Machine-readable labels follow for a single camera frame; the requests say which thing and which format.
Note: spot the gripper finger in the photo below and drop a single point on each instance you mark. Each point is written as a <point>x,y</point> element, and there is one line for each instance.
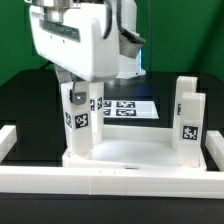
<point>78,92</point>
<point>63,75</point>

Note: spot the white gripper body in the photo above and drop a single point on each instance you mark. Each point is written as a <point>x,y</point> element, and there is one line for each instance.
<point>78,44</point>

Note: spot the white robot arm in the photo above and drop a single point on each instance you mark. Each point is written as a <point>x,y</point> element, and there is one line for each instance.
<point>124,11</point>

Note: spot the white desk top tray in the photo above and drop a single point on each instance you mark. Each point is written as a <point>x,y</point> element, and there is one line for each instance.
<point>131,147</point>

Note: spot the fiducial marker sheet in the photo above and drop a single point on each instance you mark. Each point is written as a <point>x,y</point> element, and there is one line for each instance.
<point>130,109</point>

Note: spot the white U-shaped fence frame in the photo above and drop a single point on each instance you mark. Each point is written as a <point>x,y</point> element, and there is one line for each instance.
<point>98,181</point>

